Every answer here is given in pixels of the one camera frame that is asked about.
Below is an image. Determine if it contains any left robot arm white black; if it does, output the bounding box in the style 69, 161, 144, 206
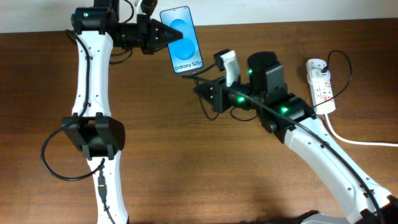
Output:
62, 0, 183, 223

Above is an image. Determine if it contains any white USB charger plug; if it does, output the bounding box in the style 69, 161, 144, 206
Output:
307, 68, 330, 85

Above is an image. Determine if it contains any white power strip cord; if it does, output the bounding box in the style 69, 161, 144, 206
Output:
323, 113, 398, 148

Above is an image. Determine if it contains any black USB charging cable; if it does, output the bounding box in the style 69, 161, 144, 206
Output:
182, 49, 353, 123

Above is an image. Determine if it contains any blue screen Samsung smartphone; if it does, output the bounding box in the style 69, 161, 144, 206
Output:
160, 6, 203, 73

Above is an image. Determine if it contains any white power strip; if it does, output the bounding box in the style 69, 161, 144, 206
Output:
306, 58, 336, 115

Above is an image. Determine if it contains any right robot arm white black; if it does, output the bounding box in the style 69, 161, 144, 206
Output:
190, 49, 397, 223

